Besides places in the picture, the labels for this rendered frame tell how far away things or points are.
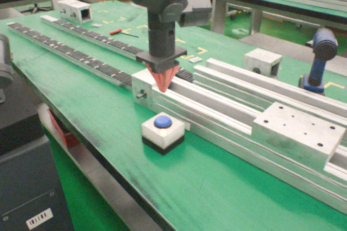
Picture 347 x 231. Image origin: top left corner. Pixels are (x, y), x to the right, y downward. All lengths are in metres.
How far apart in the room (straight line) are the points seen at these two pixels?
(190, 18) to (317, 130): 0.35
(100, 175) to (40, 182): 0.62
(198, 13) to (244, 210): 0.41
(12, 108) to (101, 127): 0.23
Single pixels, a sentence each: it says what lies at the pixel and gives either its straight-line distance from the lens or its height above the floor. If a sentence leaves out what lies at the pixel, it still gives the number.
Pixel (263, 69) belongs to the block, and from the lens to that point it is 1.05.
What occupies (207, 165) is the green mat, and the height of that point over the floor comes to 0.78.
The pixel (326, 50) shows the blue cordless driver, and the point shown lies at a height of 0.97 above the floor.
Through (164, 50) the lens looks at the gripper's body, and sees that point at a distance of 0.61.
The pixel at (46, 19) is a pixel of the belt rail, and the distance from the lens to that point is 1.84.
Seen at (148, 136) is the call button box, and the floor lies 0.81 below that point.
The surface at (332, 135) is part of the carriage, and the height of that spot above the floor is 0.90.
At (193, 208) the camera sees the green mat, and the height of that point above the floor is 0.78.
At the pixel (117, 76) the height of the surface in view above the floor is 0.81.
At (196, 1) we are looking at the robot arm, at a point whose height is 1.14.
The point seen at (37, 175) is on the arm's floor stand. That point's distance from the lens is 0.90.
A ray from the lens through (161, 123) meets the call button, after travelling 0.72.
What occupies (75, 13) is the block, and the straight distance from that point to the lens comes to 1.78.
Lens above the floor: 1.28
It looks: 32 degrees down
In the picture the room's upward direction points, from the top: straight up
